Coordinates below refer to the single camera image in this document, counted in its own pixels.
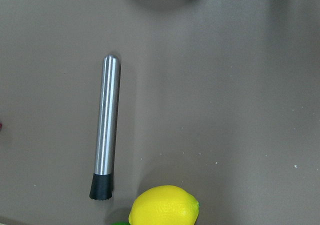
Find green lime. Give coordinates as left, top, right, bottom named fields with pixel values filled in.
left=111, top=221, right=130, bottom=225

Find yellow lemon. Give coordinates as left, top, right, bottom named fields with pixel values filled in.
left=128, top=185, right=200, bottom=225

